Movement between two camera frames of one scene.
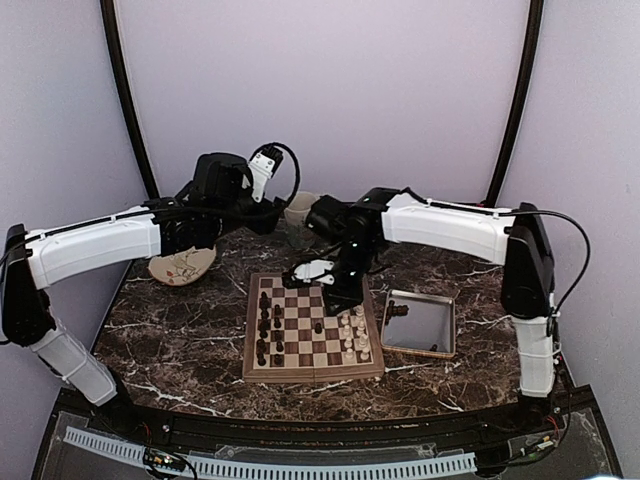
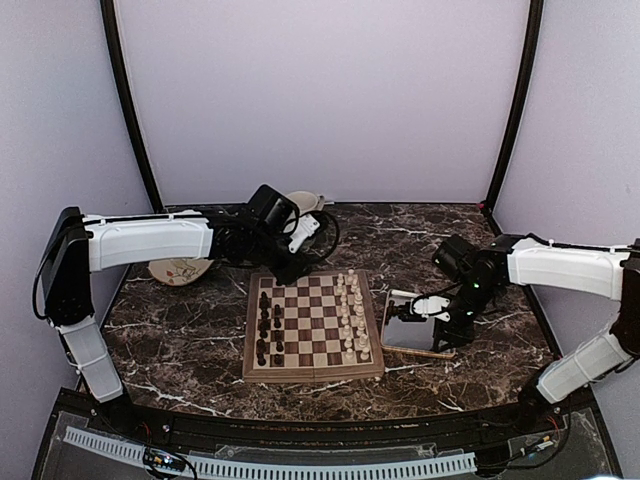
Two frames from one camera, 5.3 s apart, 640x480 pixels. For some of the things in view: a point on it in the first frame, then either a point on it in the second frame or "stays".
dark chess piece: x=264 y=314 stays
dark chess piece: x=264 y=302 stays
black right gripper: x=351 y=296 → x=458 y=336
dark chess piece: x=261 y=345 stays
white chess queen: x=361 y=329 stays
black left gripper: x=266 y=222 → x=290 y=272
